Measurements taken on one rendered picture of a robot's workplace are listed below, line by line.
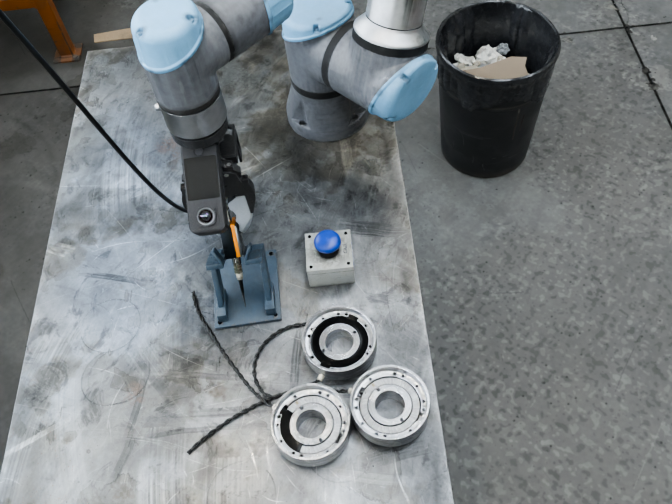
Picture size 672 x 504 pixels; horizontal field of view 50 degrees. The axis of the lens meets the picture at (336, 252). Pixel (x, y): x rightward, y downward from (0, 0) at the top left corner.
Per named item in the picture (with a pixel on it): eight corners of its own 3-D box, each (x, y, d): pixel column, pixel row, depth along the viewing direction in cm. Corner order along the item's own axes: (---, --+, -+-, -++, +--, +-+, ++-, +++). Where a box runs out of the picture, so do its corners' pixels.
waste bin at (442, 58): (548, 181, 219) (575, 73, 184) (439, 192, 220) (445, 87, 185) (524, 104, 239) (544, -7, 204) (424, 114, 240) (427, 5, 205)
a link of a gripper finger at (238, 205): (260, 202, 106) (242, 161, 98) (263, 234, 102) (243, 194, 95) (240, 206, 106) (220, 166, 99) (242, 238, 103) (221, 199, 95)
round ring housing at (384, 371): (440, 394, 98) (442, 382, 95) (411, 463, 93) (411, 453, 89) (371, 366, 101) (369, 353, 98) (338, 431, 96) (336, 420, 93)
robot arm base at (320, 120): (286, 87, 135) (279, 45, 127) (365, 79, 135) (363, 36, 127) (288, 146, 127) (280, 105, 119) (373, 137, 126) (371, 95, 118)
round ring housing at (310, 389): (366, 416, 97) (364, 404, 94) (327, 484, 92) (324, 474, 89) (300, 383, 101) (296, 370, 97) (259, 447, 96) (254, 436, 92)
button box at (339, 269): (355, 283, 109) (354, 265, 105) (309, 287, 109) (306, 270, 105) (351, 240, 114) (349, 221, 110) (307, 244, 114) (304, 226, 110)
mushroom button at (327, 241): (343, 266, 108) (341, 247, 104) (317, 269, 108) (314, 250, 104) (341, 245, 110) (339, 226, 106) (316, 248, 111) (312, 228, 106)
